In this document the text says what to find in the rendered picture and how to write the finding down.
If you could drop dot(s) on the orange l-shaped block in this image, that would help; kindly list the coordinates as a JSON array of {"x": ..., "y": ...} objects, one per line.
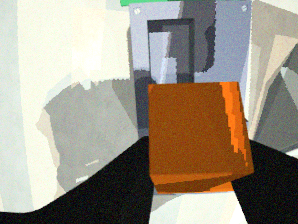
[{"x": 197, "y": 137}]

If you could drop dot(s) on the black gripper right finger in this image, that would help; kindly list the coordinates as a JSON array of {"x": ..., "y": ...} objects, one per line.
[{"x": 269, "y": 195}]

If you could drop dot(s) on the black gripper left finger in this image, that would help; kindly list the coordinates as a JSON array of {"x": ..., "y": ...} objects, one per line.
[{"x": 120, "y": 193}]

